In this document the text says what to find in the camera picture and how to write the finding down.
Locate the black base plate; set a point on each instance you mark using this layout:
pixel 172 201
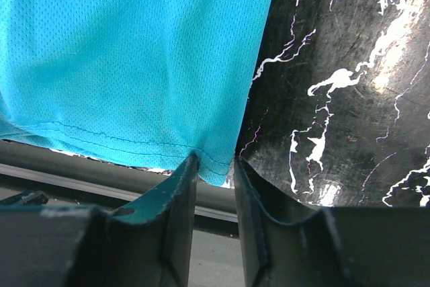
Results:
pixel 72 179

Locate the teal t shirt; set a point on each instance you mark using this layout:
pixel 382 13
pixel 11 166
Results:
pixel 140 83

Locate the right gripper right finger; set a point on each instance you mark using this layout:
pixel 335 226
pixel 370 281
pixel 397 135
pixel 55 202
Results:
pixel 283 242

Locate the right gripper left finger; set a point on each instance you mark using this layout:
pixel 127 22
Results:
pixel 146 242

